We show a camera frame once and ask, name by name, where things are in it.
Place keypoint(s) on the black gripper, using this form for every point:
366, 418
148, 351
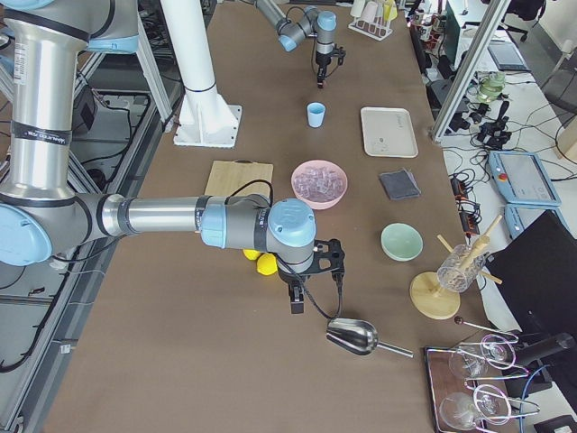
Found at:
288, 279
321, 60

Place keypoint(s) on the white robot base pillar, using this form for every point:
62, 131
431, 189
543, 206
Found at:
205, 119

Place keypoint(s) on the blue plastic cup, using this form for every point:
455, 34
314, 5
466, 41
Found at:
315, 114

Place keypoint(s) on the metal ice scoop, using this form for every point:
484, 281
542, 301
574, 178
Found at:
359, 337

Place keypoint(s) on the white plastic cup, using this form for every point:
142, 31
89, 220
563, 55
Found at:
357, 8

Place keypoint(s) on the pink plastic cup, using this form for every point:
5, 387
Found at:
369, 12

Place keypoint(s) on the yellow plastic cup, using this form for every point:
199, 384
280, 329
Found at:
390, 10

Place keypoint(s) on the pink bowl of ice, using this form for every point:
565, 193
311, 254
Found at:
319, 183

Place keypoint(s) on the wooden cup tree stand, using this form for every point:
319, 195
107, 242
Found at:
436, 302

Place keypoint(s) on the whole yellow lemon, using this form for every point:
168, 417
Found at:
251, 255
266, 264

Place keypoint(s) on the beige rabbit tray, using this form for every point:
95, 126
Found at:
388, 132

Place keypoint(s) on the green ceramic bowl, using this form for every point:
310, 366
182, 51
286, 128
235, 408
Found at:
401, 242

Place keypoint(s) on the grey folded cloth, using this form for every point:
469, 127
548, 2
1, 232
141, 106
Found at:
400, 184

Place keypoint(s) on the wooden cutting board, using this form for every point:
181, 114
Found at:
226, 177

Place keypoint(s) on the clear textured glass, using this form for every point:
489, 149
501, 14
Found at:
457, 272

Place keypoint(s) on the wine glass rack tray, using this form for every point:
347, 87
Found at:
467, 384

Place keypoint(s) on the teach pendant tablet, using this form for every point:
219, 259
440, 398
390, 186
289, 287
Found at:
518, 217
521, 178

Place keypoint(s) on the white wire cup rack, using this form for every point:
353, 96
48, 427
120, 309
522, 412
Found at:
379, 30

